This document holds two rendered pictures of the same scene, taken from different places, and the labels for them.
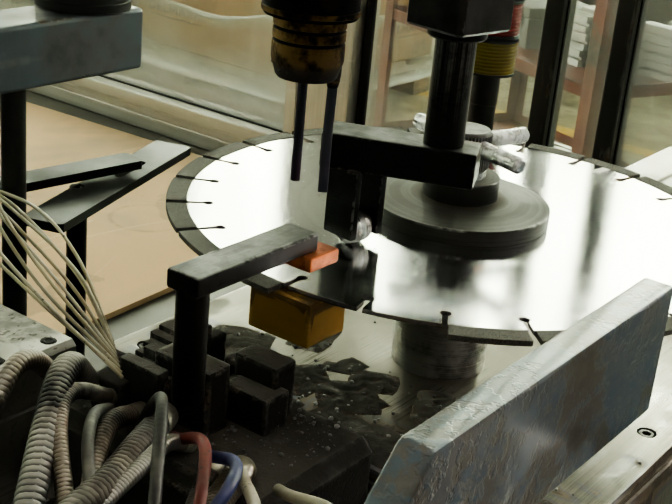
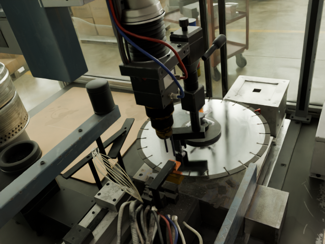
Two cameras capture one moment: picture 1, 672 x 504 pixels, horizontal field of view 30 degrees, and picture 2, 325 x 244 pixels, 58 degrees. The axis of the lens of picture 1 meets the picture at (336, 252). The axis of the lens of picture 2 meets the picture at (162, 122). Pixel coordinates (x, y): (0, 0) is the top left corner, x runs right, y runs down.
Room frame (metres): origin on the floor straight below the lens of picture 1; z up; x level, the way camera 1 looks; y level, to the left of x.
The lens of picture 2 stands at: (0.09, 0.01, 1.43)
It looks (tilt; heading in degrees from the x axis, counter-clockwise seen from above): 34 degrees down; 1
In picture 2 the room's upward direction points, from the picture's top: 11 degrees counter-clockwise
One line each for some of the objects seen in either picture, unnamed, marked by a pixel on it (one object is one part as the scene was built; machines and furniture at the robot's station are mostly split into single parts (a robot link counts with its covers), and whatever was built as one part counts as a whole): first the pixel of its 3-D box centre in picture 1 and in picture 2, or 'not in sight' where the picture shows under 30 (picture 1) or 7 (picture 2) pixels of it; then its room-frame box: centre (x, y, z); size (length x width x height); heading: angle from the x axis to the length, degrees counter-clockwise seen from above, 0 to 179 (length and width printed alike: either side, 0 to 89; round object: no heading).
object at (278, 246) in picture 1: (250, 309); (166, 182); (0.56, 0.04, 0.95); 0.10 x 0.03 x 0.07; 145
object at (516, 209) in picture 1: (459, 193); (200, 127); (0.72, -0.07, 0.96); 0.11 x 0.11 x 0.03
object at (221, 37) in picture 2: not in sight; (206, 46); (0.66, -0.09, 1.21); 0.08 x 0.06 x 0.03; 145
